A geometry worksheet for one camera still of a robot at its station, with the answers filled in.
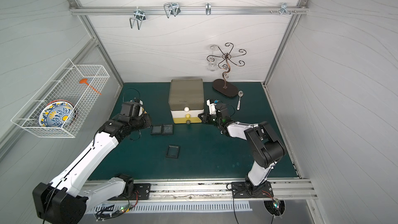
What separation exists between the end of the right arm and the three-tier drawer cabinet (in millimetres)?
45

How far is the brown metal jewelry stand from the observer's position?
3.02 ft

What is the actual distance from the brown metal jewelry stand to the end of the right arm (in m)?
0.29

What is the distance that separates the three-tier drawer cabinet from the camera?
0.86 metres

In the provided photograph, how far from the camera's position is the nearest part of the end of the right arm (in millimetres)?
748
